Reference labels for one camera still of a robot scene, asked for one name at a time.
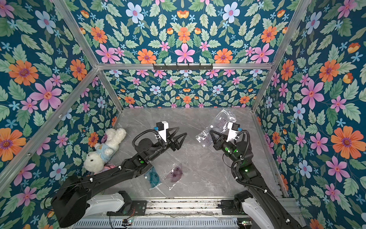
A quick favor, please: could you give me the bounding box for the purple protractor set pouch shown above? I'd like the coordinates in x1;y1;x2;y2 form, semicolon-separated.
163;164;184;190

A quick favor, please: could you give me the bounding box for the pink round toy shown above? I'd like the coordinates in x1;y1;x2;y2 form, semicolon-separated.
101;164;116;172

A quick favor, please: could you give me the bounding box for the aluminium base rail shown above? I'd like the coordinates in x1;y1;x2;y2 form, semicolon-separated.
71;197;304;229

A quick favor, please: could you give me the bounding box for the clear purple ruler set pouch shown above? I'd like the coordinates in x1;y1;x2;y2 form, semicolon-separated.
196;109;236;148

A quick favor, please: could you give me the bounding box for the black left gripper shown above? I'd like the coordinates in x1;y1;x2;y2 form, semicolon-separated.
145;127;185;163

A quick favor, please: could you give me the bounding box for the white plush bear toy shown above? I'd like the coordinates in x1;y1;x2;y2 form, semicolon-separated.
83;128;127;174

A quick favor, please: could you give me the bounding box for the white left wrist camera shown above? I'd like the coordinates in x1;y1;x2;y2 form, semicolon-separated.
154;121;169;142

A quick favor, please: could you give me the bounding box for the black hook rail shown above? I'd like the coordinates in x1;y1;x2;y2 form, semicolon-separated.
152;64;214;71

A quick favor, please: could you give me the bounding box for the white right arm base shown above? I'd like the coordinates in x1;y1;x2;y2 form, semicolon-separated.
234;190;274;229

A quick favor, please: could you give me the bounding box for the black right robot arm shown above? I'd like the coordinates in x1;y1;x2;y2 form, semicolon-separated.
209;129;310;229

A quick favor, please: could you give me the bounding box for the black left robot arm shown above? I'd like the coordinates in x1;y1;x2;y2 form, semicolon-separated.
51;127;187;228

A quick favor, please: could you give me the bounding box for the green ruler set pouch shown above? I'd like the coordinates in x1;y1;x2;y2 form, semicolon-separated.
143;167;162;191

